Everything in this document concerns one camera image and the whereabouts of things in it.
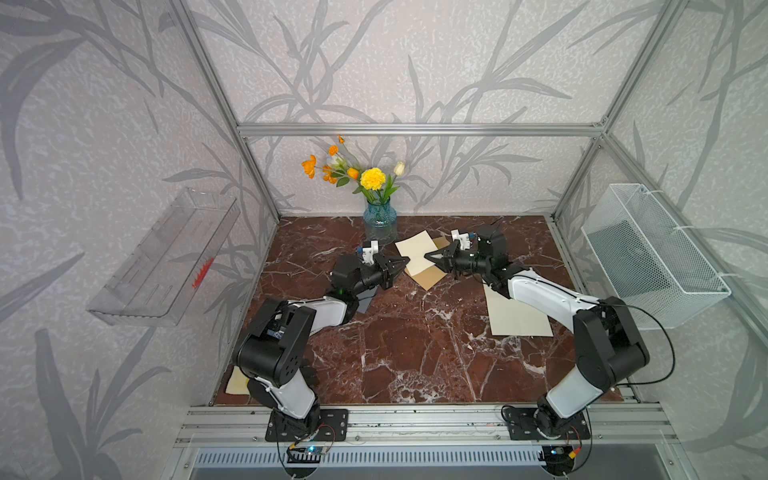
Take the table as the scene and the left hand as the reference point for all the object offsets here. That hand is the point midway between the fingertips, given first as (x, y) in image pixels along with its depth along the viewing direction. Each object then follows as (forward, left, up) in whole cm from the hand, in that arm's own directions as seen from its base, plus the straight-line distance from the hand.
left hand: (410, 262), depth 82 cm
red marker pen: (-11, +47, +11) cm, 49 cm away
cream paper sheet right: (-7, -33, -20) cm, 39 cm away
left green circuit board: (-42, +26, -23) cm, 54 cm away
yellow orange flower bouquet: (+22, +12, +10) cm, 27 cm away
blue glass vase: (+25, +10, -9) cm, 29 cm away
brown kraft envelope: (+8, -8, -19) cm, 22 cm away
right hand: (+2, -4, +1) cm, 4 cm away
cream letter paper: (+6, -2, -1) cm, 6 cm away
